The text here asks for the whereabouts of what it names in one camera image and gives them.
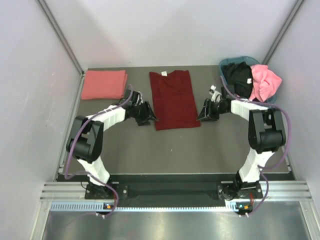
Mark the pink t-shirt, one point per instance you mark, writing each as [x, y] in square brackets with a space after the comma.
[265, 83]

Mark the black t-shirt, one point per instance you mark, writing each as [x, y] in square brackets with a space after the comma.
[240, 76]

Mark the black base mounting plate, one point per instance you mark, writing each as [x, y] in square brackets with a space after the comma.
[181, 194]

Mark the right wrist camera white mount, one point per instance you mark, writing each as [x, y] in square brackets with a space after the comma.
[216, 96]

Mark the folded coral red t-shirt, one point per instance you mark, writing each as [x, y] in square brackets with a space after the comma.
[104, 84]

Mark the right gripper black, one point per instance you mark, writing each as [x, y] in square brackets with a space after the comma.
[204, 114]

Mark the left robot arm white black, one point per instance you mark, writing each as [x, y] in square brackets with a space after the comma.
[85, 141]

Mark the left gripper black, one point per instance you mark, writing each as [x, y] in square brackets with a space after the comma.
[143, 120]

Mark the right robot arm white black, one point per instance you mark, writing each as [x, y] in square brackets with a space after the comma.
[266, 134]

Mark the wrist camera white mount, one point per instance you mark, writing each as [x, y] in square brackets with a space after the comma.
[216, 96]
[139, 98]

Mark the dark red t-shirt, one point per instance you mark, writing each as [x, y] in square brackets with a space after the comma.
[173, 100]

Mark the teal plastic basket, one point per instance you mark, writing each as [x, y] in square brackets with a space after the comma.
[249, 61]

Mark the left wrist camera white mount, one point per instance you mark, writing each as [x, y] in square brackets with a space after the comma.
[139, 98]

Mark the grey slotted cable duct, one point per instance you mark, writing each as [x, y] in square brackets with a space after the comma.
[65, 206]

